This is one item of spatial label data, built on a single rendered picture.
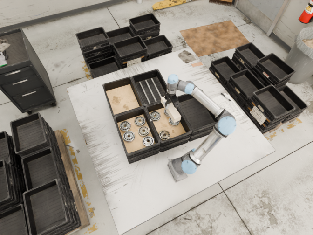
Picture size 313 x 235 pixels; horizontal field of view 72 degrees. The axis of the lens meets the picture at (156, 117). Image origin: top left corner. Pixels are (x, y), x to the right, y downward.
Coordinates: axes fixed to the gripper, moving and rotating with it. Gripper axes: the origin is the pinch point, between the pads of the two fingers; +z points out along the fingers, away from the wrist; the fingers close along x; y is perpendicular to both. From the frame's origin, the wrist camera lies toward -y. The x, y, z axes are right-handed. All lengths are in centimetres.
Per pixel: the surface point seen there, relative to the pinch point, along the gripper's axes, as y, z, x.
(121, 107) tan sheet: 35, 26, 33
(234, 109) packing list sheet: -9, 39, -76
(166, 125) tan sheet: -1.5, 25.9, 2.9
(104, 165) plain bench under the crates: -7, 39, 68
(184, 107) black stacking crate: 8.8, 25.9, -22.9
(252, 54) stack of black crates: 70, 70, -184
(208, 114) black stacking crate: -8.0, 26.0, -40.4
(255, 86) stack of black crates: 20, 71, -146
